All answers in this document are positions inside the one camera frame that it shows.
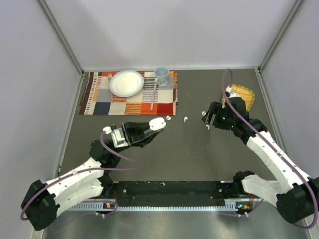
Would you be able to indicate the colourful patchwork placemat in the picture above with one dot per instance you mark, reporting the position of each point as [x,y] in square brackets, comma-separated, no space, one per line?
[98,99]

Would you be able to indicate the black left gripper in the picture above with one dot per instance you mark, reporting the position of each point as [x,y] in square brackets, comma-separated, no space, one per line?
[134,134]

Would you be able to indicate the yellow woven leaf dish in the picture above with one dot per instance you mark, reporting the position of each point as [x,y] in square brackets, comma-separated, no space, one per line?
[246,101]

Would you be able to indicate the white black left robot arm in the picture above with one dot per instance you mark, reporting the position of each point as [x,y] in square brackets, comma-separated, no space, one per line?
[45,201]

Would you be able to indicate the white round plate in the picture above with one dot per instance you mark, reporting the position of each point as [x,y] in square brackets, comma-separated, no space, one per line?
[126,83]

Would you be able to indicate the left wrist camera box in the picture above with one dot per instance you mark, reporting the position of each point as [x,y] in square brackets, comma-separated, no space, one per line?
[117,135]

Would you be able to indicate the pink plastic spoon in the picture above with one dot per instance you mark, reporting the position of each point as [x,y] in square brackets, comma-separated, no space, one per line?
[154,93]

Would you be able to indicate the white earbud charging case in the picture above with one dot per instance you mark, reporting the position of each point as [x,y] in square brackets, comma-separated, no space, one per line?
[157,124]

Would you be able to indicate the light blue cup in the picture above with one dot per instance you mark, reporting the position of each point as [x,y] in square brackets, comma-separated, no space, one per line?
[161,74]

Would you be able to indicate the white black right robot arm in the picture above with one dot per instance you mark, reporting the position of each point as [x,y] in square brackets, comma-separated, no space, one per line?
[295,195]

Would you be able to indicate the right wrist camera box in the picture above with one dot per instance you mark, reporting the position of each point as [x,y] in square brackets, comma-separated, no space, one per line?
[230,93]

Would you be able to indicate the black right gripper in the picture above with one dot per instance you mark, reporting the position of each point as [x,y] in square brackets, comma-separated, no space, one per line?
[216,108]

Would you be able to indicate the grey slotted cable duct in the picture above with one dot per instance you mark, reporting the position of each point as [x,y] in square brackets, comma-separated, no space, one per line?
[100,206]

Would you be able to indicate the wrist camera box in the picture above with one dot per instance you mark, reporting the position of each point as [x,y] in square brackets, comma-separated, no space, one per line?
[230,93]
[117,135]

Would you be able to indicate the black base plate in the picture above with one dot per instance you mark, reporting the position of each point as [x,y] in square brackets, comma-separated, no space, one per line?
[174,193]

